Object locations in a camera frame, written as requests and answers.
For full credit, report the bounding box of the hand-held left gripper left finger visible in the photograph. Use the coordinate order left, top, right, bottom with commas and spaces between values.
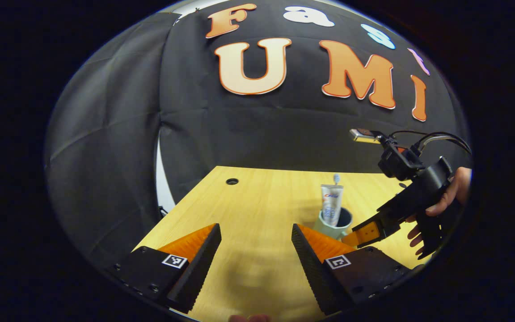
106, 223, 222, 314

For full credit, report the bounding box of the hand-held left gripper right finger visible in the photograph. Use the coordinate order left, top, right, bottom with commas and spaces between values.
291, 223, 413, 316

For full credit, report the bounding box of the pale green cup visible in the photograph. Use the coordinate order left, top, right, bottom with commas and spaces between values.
313, 207, 357, 247

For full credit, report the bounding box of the white toothpaste tube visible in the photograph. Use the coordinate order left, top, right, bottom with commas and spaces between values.
320, 183, 344, 227

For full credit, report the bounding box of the wooden desktop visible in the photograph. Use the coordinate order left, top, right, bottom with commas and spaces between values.
135, 165, 432, 322

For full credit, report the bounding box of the black backdrop cloth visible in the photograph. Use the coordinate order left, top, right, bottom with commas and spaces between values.
44, 2, 472, 269

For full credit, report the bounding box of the black cable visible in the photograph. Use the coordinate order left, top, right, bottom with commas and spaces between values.
389, 131, 473, 157

